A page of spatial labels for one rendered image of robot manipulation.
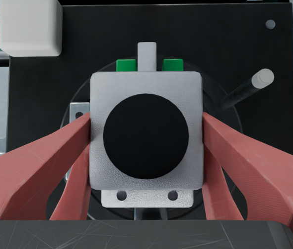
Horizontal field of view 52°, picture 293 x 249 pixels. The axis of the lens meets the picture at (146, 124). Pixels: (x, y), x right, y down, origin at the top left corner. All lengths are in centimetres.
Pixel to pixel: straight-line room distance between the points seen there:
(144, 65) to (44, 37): 12
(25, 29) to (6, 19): 2
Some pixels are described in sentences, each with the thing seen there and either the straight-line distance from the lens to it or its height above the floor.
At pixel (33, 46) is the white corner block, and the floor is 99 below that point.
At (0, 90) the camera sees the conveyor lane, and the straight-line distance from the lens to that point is 34.
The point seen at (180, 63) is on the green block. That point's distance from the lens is 18.
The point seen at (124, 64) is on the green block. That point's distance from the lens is 18.
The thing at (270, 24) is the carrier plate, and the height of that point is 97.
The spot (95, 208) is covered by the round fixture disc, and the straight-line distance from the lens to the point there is 23.
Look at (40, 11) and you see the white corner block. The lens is 26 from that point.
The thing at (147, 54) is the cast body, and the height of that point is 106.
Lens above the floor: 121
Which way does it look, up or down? 85 degrees down
